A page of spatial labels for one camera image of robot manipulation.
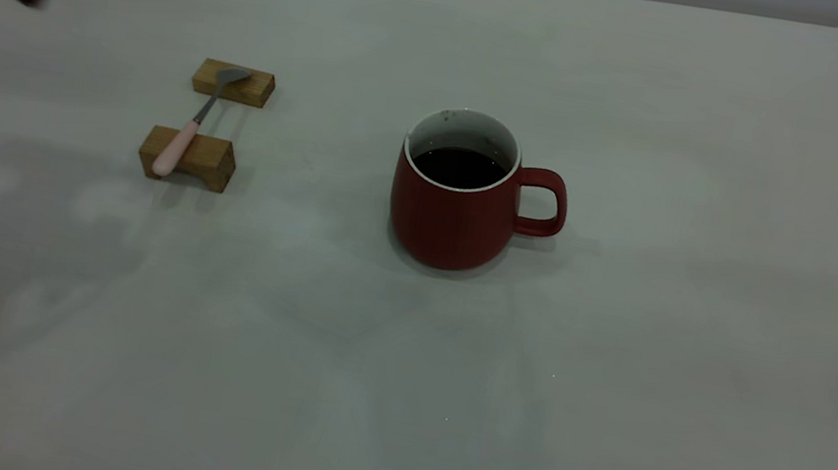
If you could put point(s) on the red ceramic mug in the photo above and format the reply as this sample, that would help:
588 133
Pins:
446 223

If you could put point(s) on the flat wooden block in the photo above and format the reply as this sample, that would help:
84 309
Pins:
255 93

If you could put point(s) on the dark coffee liquid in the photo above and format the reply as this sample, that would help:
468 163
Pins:
460 167

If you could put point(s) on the arched wooden block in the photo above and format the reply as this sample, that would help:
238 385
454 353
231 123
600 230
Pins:
215 158

